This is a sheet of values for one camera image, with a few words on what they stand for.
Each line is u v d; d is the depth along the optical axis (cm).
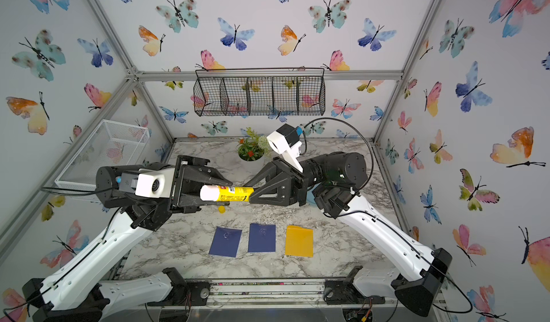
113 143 86
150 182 29
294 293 76
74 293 37
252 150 96
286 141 36
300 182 39
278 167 41
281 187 38
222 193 33
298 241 86
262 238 87
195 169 35
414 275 38
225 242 86
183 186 35
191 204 35
